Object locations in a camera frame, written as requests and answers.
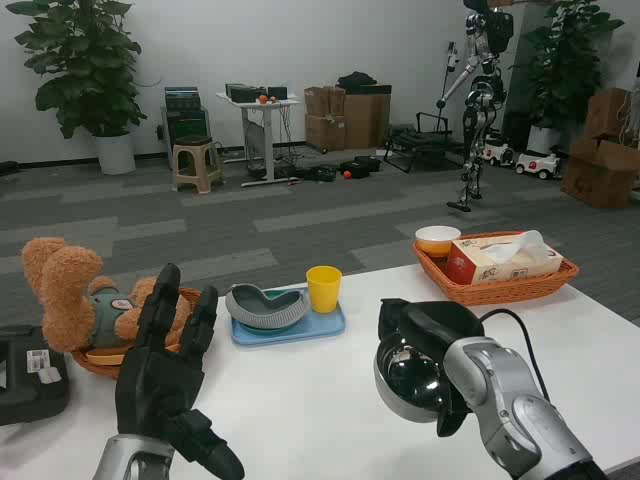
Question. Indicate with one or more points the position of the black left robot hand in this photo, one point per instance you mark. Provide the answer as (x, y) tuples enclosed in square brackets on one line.
[(150, 385)]

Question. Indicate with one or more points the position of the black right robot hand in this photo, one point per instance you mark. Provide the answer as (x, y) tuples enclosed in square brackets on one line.
[(430, 317)]

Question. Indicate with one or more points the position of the shiny metal bowl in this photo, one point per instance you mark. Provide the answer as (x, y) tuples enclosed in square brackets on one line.
[(410, 380)]

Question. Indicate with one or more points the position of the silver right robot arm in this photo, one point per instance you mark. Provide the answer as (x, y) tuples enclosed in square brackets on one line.
[(520, 415)]

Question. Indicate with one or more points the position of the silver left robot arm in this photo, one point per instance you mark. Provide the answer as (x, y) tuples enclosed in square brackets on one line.
[(120, 460)]

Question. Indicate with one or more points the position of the white and orange bowl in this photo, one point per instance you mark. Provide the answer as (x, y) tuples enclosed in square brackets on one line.
[(436, 239)]

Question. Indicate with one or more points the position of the grey oval bowl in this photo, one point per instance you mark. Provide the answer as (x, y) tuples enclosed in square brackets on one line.
[(260, 312)]

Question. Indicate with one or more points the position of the orange wicker basket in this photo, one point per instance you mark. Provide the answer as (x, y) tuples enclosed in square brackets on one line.
[(100, 367), (500, 292)]

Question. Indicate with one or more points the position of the orange plate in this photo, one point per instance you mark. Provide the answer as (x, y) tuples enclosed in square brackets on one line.
[(105, 356)]

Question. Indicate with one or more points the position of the red and white tissue box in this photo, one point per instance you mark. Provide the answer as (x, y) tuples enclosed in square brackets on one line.
[(480, 262)]

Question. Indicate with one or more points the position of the yellow plastic cup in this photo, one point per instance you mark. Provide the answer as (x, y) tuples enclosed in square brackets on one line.
[(324, 292)]

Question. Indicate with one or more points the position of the light blue plastic tray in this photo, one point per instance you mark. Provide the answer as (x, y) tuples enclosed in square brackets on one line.
[(320, 325)]

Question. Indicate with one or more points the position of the black plastic case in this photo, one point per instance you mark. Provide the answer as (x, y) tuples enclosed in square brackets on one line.
[(30, 380)]

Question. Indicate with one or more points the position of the brown teddy bear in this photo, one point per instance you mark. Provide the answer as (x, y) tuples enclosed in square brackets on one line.
[(65, 295)]

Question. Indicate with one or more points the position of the black floor case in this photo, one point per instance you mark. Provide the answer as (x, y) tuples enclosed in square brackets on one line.
[(362, 165)]

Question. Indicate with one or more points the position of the black folding cot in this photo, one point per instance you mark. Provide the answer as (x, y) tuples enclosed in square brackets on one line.
[(425, 145)]

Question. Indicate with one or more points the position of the white toy car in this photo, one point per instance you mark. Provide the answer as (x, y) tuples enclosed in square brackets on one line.
[(537, 164), (499, 154)]

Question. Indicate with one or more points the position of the large brown cardboard box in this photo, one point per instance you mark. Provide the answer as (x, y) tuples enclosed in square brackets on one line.
[(365, 122)]

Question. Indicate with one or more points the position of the white plant pot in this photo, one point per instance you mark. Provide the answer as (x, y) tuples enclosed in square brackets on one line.
[(542, 139), (115, 154)]

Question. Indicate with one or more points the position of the closed brown cardboard box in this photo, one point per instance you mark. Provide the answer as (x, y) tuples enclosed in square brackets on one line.
[(324, 132)]

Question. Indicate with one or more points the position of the open brown cardboard box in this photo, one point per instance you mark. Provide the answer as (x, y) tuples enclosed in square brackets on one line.
[(600, 175), (324, 101)]

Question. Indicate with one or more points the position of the silver black humanoid robot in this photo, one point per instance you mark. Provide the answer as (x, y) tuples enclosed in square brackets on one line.
[(477, 100)]

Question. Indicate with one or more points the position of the beige plastic stool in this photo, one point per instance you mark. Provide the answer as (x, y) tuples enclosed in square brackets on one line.
[(196, 165)]

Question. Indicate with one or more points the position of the white standing desk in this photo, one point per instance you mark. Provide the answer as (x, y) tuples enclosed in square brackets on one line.
[(262, 135)]

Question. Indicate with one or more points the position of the black cloth bundle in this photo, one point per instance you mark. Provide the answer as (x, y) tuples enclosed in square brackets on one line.
[(356, 80)]

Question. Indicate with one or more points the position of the tall brown cardboard box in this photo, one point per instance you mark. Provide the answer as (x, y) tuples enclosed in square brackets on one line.
[(605, 115)]

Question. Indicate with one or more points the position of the black equipment rack stack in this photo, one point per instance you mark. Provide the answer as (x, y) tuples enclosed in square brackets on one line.
[(186, 117)]

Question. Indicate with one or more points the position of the small black device box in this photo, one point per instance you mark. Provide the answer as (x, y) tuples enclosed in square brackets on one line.
[(277, 92)]

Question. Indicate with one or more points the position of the large green potted plant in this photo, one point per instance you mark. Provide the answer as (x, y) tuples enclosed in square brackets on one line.
[(565, 65), (80, 65)]

